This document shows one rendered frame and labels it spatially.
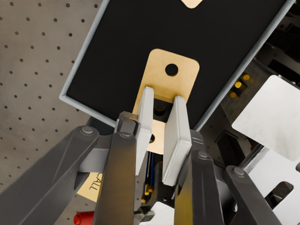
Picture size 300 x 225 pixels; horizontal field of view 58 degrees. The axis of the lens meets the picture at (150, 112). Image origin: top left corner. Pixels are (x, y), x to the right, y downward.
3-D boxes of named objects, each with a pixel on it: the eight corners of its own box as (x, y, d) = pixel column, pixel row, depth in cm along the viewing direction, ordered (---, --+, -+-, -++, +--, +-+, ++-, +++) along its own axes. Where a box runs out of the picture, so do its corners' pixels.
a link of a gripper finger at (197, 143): (189, 174, 13) (248, 191, 13) (184, 127, 17) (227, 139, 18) (178, 198, 13) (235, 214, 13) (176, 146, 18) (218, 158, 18)
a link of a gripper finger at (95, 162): (124, 184, 13) (64, 169, 13) (133, 134, 18) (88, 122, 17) (132, 159, 13) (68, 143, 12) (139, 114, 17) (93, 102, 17)
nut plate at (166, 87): (166, 154, 23) (166, 162, 22) (123, 142, 23) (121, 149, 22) (201, 61, 20) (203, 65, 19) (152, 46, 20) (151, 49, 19)
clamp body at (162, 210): (173, 144, 82) (180, 247, 49) (139, 126, 80) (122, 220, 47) (187, 125, 79) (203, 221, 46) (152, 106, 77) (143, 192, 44)
